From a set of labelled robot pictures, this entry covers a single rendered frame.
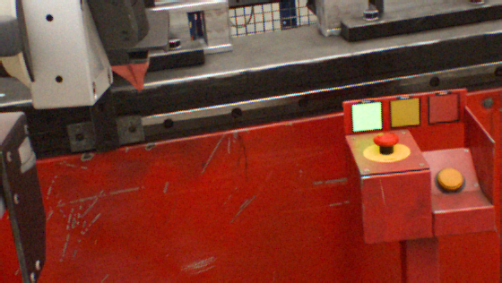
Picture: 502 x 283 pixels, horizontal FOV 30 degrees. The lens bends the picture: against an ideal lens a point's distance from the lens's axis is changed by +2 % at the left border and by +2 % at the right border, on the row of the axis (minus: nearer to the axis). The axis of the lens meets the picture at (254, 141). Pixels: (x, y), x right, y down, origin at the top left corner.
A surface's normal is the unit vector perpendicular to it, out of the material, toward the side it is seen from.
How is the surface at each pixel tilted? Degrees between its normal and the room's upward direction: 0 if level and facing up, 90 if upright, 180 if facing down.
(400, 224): 90
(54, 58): 82
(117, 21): 127
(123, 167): 90
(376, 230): 90
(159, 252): 90
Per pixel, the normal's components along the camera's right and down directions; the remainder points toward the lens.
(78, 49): -0.02, 0.25
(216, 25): 0.19, 0.36
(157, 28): -0.08, -0.65
